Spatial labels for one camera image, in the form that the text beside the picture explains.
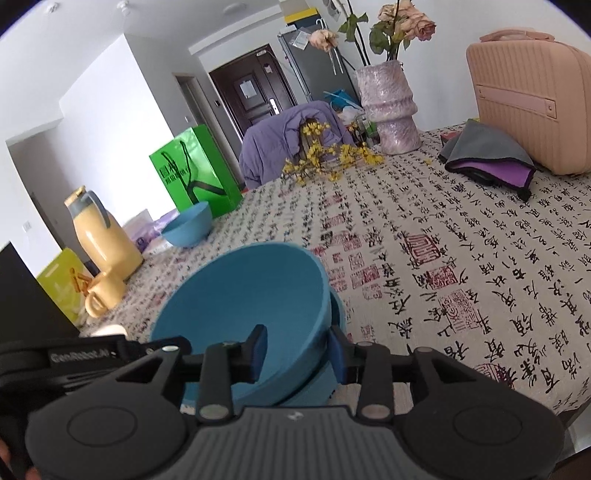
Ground dark brown entrance door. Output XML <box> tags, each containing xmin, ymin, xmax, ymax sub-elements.
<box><xmin>209</xmin><ymin>44</ymin><xmax>298</xmax><ymax>139</ymax></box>

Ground dried pink roses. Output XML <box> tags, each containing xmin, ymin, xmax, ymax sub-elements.
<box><xmin>308</xmin><ymin>0</ymin><xmax>437</xmax><ymax>68</ymax></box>

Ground pink hard case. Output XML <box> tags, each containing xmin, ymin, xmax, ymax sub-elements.
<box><xmin>465</xmin><ymin>28</ymin><xmax>591</xmax><ymax>176</ymax></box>

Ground purple tissue pack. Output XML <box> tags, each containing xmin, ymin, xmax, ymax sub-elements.
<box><xmin>127</xmin><ymin>210</ymin><xmax>178</xmax><ymax>252</ymax></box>

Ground white interior door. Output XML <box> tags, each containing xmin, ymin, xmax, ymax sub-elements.
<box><xmin>174</xmin><ymin>73</ymin><xmax>218</xmax><ymax>134</ymax></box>

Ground yellow thermos jug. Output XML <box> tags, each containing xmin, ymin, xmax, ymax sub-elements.
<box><xmin>64</xmin><ymin>186</ymin><xmax>145</xmax><ymax>281</ymax></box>

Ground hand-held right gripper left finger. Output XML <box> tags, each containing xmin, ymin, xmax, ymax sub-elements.
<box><xmin>115</xmin><ymin>324</ymin><xmax>269</xmax><ymax>423</ymax></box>

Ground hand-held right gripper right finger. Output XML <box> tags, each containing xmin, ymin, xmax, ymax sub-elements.
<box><xmin>327</xmin><ymin>324</ymin><xmax>481</xmax><ymax>421</ymax></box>

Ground blue plastic bag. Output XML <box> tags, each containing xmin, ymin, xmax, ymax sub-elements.
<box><xmin>323</xmin><ymin>89</ymin><xmax>361</xmax><ymax>109</ymax></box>

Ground storage cart with bottles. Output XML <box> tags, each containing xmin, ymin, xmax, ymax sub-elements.
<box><xmin>346</xmin><ymin>115</ymin><xmax>382</xmax><ymax>146</ymax></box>

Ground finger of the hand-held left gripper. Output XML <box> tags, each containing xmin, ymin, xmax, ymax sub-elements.
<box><xmin>122</xmin><ymin>336</ymin><xmax>192</xmax><ymax>367</ymax></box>

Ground pink textured vase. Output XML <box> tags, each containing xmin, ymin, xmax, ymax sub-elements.
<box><xmin>355</xmin><ymin>60</ymin><xmax>422</xmax><ymax>155</ymax></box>

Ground purple padded jacket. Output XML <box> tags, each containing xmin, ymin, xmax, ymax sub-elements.
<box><xmin>239</xmin><ymin>102</ymin><xmax>356</xmax><ymax>190</ymax></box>

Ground clear folded umbrella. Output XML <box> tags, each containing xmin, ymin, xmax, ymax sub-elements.
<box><xmin>314</xmin><ymin>18</ymin><xmax>345</xmax><ymax>75</ymax></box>

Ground yellow box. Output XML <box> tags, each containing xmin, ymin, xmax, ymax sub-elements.
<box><xmin>285</xmin><ymin>8</ymin><xmax>321</xmax><ymax>24</ymax></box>

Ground blue bowl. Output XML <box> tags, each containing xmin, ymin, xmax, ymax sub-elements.
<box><xmin>161</xmin><ymin>201</ymin><xmax>213</xmax><ymax>248</ymax></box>
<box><xmin>150</xmin><ymin>243</ymin><xmax>332</xmax><ymax>407</ymax></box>
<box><xmin>182</xmin><ymin>288</ymin><xmax>347</xmax><ymax>407</ymax></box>

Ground grey refrigerator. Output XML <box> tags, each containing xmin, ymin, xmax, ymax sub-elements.
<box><xmin>277</xmin><ymin>18</ymin><xmax>361</xmax><ymax>104</ymax></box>

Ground calligraphy printed tablecloth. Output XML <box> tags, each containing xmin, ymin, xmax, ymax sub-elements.
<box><xmin>78</xmin><ymin>124</ymin><xmax>591</xmax><ymax>416</ymax></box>

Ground yellow mug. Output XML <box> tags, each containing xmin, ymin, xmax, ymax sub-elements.
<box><xmin>84</xmin><ymin>271</ymin><xmax>126</xmax><ymax>318</ymax></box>

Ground yellow-green snack packet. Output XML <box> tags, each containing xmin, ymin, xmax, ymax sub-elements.
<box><xmin>36</xmin><ymin>248</ymin><xmax>100</xmax><ymax>326</ymax></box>

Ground green paper shopping bag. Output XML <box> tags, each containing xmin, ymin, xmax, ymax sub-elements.
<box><xmin>148</xmin><ymin>124</ymin><xmax>244</xmax><ymax>219</ymax></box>

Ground yellow flower branch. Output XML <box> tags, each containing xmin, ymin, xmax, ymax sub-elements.
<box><xmin>281</xmin><ymin>121</ymin><xmax>386</xmax><ymax>185</ymax></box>

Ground grey and purple cloth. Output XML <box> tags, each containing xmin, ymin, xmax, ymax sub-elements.
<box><xmin>438</xmin><ymin>119</ymin><xmax>537</xmax><ymax>201</ymax></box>

